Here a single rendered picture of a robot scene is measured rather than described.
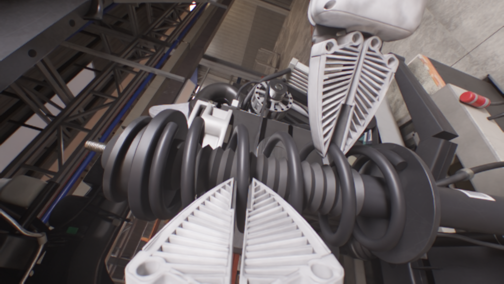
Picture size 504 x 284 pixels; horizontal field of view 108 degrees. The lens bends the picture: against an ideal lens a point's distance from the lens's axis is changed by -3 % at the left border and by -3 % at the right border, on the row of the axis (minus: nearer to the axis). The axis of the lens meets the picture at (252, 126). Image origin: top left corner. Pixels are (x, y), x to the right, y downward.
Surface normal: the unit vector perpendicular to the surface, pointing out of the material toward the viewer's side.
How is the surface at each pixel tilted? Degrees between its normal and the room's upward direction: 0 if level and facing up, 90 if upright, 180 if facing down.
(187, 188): 102
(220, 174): 45
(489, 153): 0
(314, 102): 24
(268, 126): 90
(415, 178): 8
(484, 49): 0
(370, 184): 82
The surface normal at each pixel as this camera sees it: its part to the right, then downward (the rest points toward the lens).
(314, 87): -0.99, 0.11
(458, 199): 0.13, -0.63
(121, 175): 0.03, 0.22
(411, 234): -0.99, -0.17
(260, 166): -0.53, -0.62
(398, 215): -0.60, -0.06
